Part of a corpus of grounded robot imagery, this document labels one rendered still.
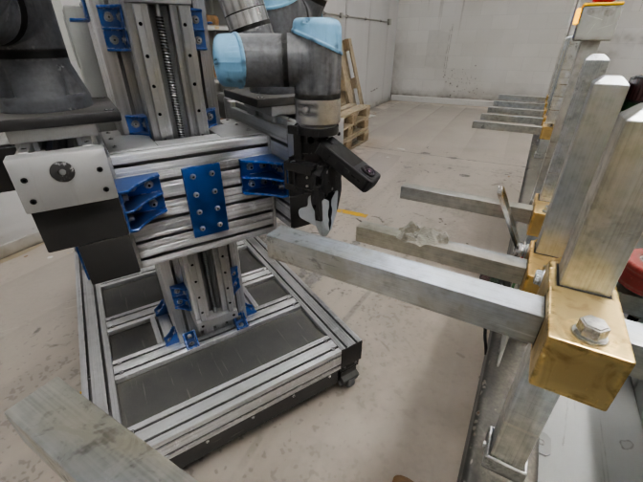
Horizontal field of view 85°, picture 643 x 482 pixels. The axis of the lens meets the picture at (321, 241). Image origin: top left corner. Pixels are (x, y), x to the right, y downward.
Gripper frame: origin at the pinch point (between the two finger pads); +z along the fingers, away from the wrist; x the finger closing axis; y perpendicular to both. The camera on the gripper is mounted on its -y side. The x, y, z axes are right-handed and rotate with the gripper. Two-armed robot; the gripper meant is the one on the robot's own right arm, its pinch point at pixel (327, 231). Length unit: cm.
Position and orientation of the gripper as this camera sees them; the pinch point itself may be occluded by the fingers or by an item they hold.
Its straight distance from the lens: 69.1
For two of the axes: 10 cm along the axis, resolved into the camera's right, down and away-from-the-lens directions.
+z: 0.0, 8.7, 4.9
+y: -8.7, -2.4, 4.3
